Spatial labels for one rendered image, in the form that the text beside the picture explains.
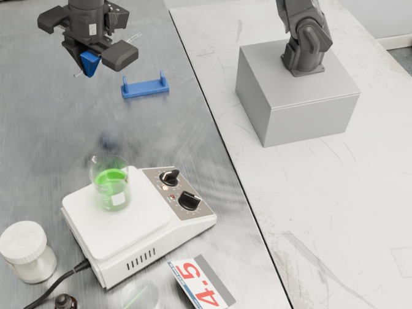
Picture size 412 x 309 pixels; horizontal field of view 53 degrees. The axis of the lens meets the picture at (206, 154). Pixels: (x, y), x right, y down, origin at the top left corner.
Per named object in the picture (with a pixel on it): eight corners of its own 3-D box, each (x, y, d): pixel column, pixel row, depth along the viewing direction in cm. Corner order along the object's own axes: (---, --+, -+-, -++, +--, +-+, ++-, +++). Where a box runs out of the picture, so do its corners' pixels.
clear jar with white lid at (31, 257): (54, 243, 64) (41, 214, 58) (61, 276, 61) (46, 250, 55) (14, 255, 63) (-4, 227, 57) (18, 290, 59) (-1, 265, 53)
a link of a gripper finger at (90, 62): (92, 62, 72) (115, 47, 75) (76, 53, 72) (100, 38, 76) (94, 92, 77) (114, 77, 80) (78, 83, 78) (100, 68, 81)
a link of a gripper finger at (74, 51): (75, 51, 72) (98, 38, 76) (59, 43, 73) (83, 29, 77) (77, 82, 78) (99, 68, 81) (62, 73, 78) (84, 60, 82)
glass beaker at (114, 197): (143, 198, 60) (137, 162, 54) (118, 224, 57) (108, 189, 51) (111, 179, 62) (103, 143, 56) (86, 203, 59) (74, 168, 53)
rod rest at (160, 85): (165, 81, 91) (165, 68, 89) (169, 91, 89) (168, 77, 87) (121, 89, 89) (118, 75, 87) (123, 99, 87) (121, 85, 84)
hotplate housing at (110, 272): (174, 174, 74) (173, 143, 68) (217, 226, 67) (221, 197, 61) (56, 236, 65) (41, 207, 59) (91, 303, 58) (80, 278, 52)
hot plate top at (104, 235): (133, 166, 65) (132, 162, 64) (175, 221, 58) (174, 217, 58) (60, 202, 60) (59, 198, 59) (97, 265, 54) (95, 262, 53)
